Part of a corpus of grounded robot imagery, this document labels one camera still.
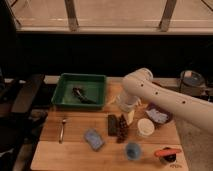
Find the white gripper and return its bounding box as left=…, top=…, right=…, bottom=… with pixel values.
left=116, top=92, right=140, bottom=125

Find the dark red grape bunch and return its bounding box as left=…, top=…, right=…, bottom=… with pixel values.
left=117, top=115, right=129, bottom=143

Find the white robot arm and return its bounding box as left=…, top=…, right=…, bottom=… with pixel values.
left=116, top=68, right=213, bottom=134

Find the dark brown rectangular block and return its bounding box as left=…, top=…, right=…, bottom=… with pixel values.
left=108, top=115, right=117, bottom=136

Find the blue crumpled cloth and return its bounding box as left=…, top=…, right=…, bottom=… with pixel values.
left=146, top=109, right=168, bottom=124

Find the white cup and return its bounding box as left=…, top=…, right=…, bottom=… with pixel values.
left=137, top=118, right=155, bottom=137

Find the purple bowl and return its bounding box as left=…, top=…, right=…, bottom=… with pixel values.
left=145, top=103, right=172, bottom=125

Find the blue cup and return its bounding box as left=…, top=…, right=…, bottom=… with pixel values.
left=125, top=142, right=142, bottom=161

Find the green plastic tray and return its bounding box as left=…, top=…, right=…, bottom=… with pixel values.
left=51, top=73, right=106, bottom=110

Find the blue sponge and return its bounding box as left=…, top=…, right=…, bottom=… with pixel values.
left=84, top=129, right=105, bottom=151

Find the black utensil in tray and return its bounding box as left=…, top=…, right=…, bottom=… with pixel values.
left=72, top=87, right=95, bottom=104

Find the orange carrot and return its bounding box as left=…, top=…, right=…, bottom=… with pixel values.
left=154, top=148, right=182, bottom=157

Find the black round container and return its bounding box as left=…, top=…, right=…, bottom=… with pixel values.
left=159, top=153, right=176, bottom=165

